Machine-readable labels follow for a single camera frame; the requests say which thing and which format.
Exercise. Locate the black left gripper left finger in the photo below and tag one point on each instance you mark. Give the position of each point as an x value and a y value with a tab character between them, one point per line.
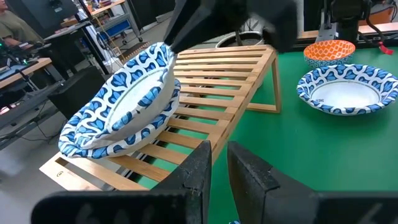
174	205

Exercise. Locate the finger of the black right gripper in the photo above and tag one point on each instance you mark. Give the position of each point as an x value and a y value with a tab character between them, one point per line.
205	18
280	21

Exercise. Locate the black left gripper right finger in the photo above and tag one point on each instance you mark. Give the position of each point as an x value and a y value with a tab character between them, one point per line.
280	208

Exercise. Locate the blue ceramic bowl orange inside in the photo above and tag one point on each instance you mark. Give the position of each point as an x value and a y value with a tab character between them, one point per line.
329	49

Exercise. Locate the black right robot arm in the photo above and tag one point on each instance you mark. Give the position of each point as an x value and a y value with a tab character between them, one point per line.
345	18

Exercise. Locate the wooden arm base board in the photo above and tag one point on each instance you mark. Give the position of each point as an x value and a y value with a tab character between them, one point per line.
382	28

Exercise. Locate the slatted bamboo shelf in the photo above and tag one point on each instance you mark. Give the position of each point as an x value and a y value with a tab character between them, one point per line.
205	81

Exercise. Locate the white plant pot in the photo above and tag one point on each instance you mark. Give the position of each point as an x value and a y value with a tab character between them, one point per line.
255	40

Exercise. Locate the metal workbench with blue bin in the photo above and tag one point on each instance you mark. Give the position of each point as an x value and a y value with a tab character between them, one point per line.
118	25

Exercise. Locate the black box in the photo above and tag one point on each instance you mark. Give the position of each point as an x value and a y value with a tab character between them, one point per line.
77	93

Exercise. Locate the black monitor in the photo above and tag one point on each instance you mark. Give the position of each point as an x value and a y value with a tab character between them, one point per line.
40	12

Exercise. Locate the wooden desk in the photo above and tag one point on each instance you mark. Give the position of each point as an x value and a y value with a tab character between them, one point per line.
28	70

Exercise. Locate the person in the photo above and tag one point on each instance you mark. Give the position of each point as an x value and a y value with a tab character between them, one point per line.
15	28

